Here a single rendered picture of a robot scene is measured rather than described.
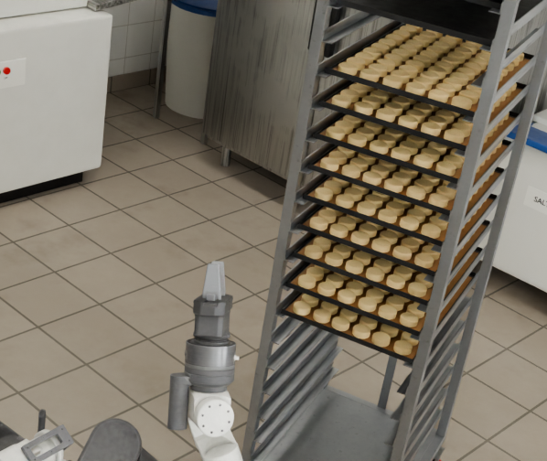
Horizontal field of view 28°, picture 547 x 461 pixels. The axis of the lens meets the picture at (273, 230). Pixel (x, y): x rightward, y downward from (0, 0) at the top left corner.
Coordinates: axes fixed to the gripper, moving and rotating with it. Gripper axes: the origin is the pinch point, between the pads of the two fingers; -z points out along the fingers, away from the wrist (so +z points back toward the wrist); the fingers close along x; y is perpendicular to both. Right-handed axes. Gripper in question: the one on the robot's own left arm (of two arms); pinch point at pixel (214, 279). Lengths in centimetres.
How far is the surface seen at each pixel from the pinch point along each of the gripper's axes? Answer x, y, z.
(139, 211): -322, 88, 10
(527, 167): -291, -86, -22
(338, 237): -109, -16, -1
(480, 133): -80, -50, -30
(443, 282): -96, -44, 8
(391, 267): -119, -31, 8
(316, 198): -108, -10, -11
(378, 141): -100, -25, -27
